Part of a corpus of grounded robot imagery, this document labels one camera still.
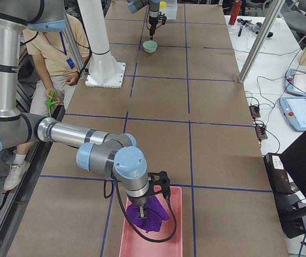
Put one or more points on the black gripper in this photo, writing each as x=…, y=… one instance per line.
x=152, y=20
x=139, y=201

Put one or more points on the purple microfiber cloth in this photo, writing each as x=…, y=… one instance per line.
x=156, y=214

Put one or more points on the mint green bowl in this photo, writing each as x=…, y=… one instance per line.
x=150, y=46

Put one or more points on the yellow paper cup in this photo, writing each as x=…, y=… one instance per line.
x=162, y=4

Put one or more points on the clear plastic storage box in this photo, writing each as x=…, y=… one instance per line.
x=171, y=9

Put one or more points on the pink plastic tray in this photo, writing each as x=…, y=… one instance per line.
x=134, y=245

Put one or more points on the red cylinder bottle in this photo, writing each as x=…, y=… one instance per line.
x=235, y=11

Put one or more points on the seated person beige shirt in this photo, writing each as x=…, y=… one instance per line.
x=56, y=67

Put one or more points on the teach pendant far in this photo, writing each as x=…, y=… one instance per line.
x=295, y=82

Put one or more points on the teach pendant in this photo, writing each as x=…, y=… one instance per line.
x=295, y=82
x=294, y=110

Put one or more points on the black monitor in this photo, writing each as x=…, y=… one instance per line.
x=287, y=176

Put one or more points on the teach pendant near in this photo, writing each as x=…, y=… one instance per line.
x=294, y=110

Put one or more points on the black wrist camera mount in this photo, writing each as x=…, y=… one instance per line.
x=159, y=182

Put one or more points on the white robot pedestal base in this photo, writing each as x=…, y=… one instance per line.
x=104, y=70

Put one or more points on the aluminium frame post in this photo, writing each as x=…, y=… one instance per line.
x=262, y=35

